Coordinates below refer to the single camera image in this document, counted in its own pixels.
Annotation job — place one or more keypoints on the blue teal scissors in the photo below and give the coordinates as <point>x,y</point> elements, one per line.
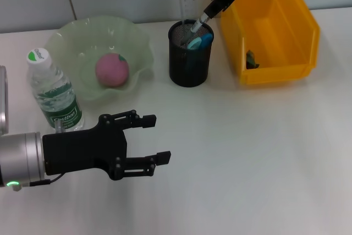
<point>193,43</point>

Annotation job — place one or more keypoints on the clear plastic ruler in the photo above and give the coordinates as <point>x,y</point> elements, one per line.
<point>187,6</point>

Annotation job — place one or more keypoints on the green plastic wrapper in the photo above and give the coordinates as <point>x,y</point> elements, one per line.
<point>251,60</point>

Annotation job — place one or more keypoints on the black mesh pen holder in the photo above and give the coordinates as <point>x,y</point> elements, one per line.
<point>189,67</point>

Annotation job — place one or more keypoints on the left gripper silver connector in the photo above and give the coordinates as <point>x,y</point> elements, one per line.
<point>58,126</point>

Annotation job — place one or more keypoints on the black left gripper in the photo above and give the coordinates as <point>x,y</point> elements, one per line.
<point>82,152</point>

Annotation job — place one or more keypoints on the pale green wavy fruit bowl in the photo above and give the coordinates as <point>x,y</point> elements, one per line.
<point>82,42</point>

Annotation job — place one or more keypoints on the yellow plastic bin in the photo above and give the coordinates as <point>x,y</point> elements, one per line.
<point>275,39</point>

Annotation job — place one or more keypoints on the clear green-label water bottle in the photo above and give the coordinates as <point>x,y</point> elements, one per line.
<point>52,92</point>

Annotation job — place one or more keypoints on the pink toy peach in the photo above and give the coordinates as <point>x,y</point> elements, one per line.
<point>110,71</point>

